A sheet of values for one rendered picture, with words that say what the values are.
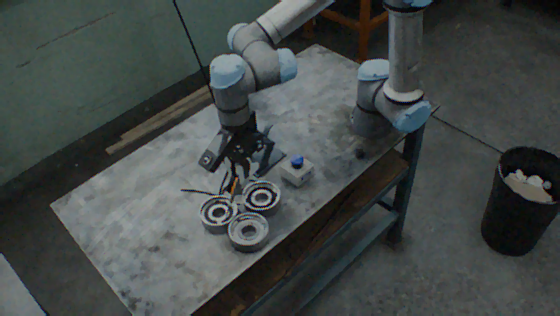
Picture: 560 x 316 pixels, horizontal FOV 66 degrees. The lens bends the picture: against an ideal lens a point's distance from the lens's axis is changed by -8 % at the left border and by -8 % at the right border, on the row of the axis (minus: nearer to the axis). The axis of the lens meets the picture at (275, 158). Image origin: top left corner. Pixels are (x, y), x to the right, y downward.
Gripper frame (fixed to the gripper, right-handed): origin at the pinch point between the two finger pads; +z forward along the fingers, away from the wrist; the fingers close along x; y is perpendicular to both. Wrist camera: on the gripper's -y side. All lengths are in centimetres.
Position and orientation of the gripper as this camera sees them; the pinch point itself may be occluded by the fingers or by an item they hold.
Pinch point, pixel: (237, 181)
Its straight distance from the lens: 121.9
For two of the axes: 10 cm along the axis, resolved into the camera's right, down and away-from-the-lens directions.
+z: 0.6, 7.1, 7.0
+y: 6.8, -5.4, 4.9
